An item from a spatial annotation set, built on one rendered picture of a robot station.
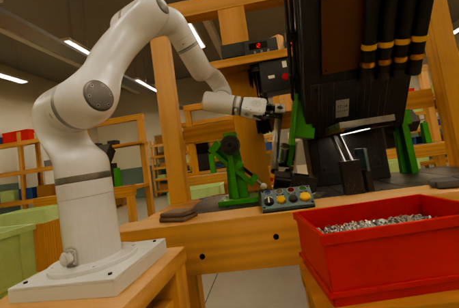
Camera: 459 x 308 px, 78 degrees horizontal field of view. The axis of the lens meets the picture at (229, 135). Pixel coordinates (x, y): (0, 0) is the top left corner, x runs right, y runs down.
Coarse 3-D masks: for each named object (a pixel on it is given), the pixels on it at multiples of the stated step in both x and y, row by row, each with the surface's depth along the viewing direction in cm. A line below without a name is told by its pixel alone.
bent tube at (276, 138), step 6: (276, 108) 116; (282, 108) 117; (276, 120) 119; (276, 126) 121; (276, 132) 121; (276, 138) 121; (276, 144) 119; (276, 150) 115; (276, 156) 113; (276, 162) 110; (270, 168) 109; (276, 168) 107
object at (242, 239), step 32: (384, 192) 87; (416, 192) 80; (448, 192) 75; (128, 224) 95; (160, 224) 88; (192, 224) 83; (224, 224) 82; (256, 224) 81; (288, 224) 80; (192, 256) 82; (224, 256) 81; (256, 256) 80; (288, 256) 79
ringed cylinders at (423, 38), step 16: (368, 0) 78; (384, 0) 78; (400, 0) 79; (432, 0) 77; (368, 16) 80; (384, 16) 80; (400, 16) 80; (416, 16) 81; (368, 32) 82; (384, 32) 82; (400, 32) 82; (416, 32) 82; (368, 48) 84; (384, 48) 84; (400, 48) 84; (416, 48) 84; (368, 64) 87; (384, 64) 87; (400, 64) 87; (416, 64) 87; (368, 80) 89; (384, 80) 89
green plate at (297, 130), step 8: (296, 96) 104; (296, 104) 104; (296, 112) 104; (296, 120) 105; (304, 120) 105; (296, 128) 105; (304, 128) 104; (312, 128) 104; (296, 136) 105; (304, 136) 104; (312, 136) 104
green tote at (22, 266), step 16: (32, 224) 86; (0, 240) 76; (16, 240) 81; (32, 240) 85; (0, 256) 76; (16, 256) 80; (32, 256) 84; (0, 272) 75; (16, 272) 79; (32, 272) 84; (0, 288) 75
